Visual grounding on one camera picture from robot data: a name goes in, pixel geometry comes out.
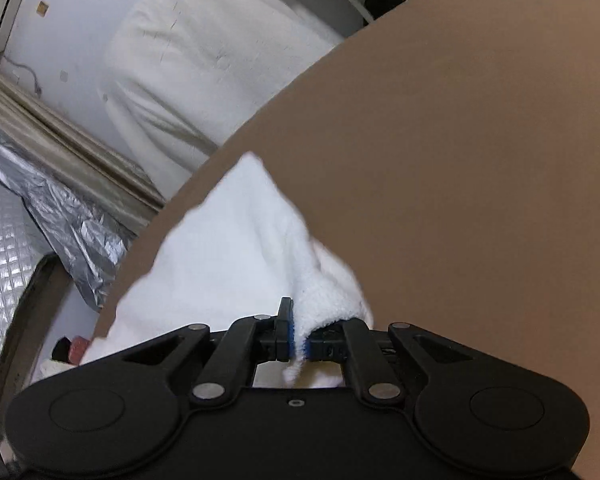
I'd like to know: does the white fleece garment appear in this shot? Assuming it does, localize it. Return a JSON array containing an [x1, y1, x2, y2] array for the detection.
[[34, 150, 376, 391]]

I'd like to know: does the red object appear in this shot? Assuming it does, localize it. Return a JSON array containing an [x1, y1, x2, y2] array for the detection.
[[50, 336, 91, 365]]

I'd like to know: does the white draped cloth cover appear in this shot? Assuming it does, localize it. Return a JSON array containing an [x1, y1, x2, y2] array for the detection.
[[100, 0, 342, 200]]

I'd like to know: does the black storage bag frame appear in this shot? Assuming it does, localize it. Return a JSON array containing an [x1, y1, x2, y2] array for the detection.
[[0, 254, 72, 443]]

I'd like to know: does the beige window frame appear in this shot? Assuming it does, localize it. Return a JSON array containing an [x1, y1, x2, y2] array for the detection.
[[0, 74, 164, 234]]

